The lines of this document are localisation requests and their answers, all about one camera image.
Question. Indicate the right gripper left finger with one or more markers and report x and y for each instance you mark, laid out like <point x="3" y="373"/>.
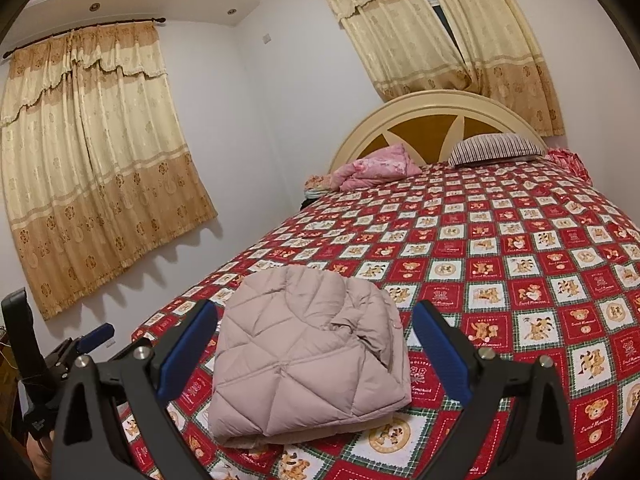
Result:
<point x="89" y="439"/>

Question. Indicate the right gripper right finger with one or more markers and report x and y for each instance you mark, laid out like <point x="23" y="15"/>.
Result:
<point x="538" y="442"/>

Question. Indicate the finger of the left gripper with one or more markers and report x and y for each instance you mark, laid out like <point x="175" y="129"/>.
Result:
<point x="95" y="338"/>

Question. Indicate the pink puffer jacket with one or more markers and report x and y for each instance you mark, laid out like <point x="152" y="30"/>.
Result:
<point x="303" y="354"/>

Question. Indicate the beige side window curtain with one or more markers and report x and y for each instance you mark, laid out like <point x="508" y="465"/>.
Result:
<point x="96" y="171"/>

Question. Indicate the red teddy bear bedspread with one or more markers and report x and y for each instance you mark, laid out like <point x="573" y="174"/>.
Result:
<point x="523" y="257"/>

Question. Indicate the red floral cloth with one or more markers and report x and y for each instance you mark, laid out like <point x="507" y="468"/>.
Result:
<point x="570" y="162"/>

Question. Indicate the striped grey pillow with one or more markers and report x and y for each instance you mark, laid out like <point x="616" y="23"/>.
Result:
<point x="488" y="147"/>

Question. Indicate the pink folded blanket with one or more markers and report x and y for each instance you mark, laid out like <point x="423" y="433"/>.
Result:
<point x="383" y="166"/>

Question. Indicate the cream wooden headboard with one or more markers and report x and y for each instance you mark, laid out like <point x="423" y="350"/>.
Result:
<point x="430" y="124"/>

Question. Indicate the beige curtain behind headboard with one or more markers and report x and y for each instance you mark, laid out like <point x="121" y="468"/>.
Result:
<point x="484" y="47"/>

